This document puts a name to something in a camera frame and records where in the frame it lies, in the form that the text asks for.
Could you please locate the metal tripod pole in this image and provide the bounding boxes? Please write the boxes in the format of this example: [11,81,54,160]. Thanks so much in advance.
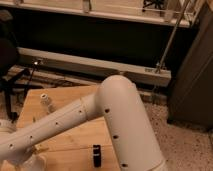
[155,0,191,74]

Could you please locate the black office chair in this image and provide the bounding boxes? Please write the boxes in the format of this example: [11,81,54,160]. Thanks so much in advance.
[0,9,30,122]

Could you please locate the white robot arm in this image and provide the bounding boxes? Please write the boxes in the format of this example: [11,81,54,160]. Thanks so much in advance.
[0,76,168,171]

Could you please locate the long white baseboard beam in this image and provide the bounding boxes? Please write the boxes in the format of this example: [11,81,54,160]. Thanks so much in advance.
[18,47,171,87]

